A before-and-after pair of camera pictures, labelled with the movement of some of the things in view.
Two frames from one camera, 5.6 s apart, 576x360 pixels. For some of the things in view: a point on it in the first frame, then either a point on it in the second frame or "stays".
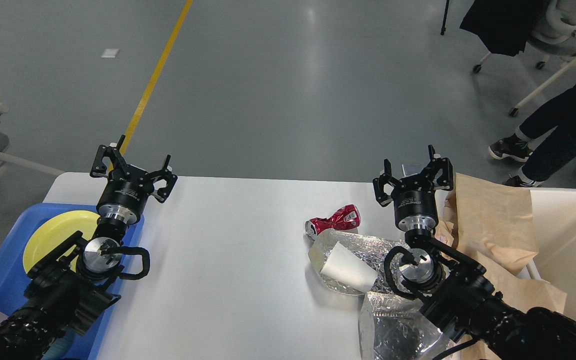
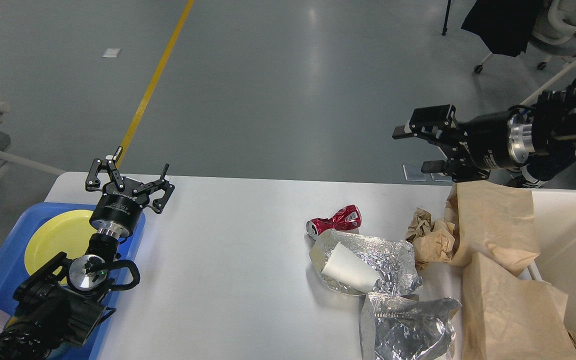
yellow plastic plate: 55,230 stays
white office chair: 558,31 stays
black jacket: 504,26 stays
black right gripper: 414,199 → 504,140
